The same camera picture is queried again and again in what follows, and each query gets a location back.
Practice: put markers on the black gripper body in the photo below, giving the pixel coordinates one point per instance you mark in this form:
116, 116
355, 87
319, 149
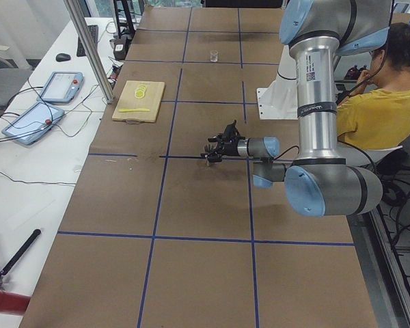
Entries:
231, 147

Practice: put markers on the steel jigger measuring cup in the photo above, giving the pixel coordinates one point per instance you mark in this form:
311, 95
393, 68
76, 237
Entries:
208, 148

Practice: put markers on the clear glass shaker cup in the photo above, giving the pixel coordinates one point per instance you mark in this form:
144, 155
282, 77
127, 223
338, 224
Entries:
214, 56

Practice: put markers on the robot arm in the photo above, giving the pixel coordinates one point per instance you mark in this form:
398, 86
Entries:
319, 181

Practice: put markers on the wooden cutting board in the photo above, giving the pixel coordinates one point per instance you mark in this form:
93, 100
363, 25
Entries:
151, 100

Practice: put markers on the yellow plastic knife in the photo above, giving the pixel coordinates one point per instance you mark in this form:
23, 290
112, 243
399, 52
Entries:
139, 109

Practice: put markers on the black box with label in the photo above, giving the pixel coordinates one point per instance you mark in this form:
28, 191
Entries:
120, 47

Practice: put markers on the far blue teach pendant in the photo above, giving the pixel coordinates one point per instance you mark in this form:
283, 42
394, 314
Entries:
61, 87

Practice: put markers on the blue teach pendant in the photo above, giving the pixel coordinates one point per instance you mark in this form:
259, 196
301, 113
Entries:
61, 87
34, 123

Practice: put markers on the person in yellow shirt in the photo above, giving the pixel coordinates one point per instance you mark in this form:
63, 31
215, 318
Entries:
376, 115

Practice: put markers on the black computer mouse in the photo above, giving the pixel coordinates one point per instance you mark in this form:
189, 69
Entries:
62, 57

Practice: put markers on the near blue teach pendant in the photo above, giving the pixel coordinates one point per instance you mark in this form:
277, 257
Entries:
34, 123

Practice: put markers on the grey office chair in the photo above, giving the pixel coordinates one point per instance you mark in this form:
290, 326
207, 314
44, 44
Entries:
11, 80

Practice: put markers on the red cylinder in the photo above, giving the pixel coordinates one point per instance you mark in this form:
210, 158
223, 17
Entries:
12, 303

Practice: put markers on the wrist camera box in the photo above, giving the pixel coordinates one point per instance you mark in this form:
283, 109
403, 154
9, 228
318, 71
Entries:
231, 132

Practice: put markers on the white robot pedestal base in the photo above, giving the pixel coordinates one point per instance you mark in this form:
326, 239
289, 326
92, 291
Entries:
279, 100

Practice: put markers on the aluminium frame post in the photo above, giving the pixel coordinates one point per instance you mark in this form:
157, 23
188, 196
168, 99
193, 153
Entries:
80, 25

